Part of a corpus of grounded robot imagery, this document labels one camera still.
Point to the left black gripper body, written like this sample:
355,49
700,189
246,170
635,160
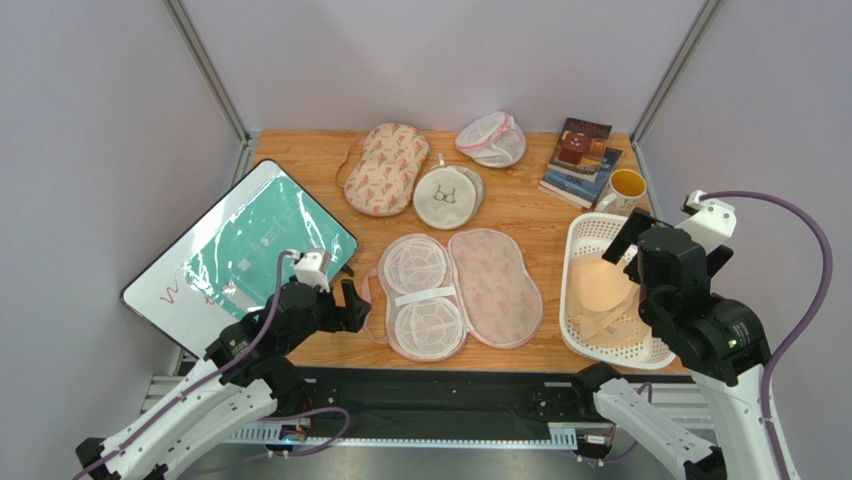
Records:
319,320

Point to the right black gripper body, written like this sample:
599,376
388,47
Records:
639,235

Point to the beige padded bra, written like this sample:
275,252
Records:
602,303

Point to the floral mesh laundry bag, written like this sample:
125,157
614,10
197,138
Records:
381,183
438,295

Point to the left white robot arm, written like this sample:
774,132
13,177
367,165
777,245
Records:
244,375

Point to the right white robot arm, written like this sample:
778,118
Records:
721,341

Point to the white yellow-inside mug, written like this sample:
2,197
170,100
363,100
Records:
622,193

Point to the bottom blue book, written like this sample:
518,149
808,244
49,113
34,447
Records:
580,192

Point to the teal sheet in plastic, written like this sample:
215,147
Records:
236,269

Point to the white perforated plastic basket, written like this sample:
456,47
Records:
592,233

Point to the white drawing board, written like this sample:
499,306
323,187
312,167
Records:
162,296

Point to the top book dark cover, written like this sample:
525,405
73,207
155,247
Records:
580,149

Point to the round white mesh bag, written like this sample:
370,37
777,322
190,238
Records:
447,197

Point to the white pink-trimmed mesh bag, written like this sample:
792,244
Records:
494,140

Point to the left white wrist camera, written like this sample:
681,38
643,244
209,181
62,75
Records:
311,267

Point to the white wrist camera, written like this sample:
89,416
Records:
710,222
311,267

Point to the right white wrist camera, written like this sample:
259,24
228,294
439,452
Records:
710,222

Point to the aluminium frame rail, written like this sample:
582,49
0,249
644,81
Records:
210,404

